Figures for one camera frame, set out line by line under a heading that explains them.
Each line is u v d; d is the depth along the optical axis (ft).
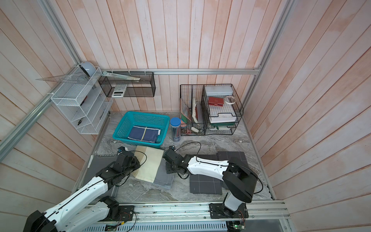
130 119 3.53
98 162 2.96
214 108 3.05
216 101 3.14
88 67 2.73
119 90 3.21
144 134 3.41
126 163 2.10
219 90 3.44
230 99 3.31
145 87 3.53
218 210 2.39
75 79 2.57
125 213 2.40
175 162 2.11
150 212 2.45
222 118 3.02
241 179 1.45
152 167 2.75
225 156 3.05
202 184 2.67
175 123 2.89
